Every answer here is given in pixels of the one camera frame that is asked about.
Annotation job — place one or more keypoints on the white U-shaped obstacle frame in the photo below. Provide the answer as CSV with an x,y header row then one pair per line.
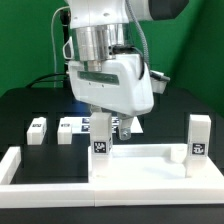
x,y
89,195

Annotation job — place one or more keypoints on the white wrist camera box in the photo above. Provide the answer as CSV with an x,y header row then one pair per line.
x,y
158,81

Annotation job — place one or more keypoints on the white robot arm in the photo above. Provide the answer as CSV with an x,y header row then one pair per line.
x,y
100,28

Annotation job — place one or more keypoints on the white desk tabletop tray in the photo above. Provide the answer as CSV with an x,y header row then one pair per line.
x,y
148,166

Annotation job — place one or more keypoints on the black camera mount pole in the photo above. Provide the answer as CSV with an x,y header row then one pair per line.
x,y
65,20

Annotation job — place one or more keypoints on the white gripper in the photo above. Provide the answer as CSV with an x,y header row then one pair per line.
x,y
123,86

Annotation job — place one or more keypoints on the fiducial marker sheet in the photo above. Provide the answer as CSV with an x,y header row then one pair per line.
x,y
80,125

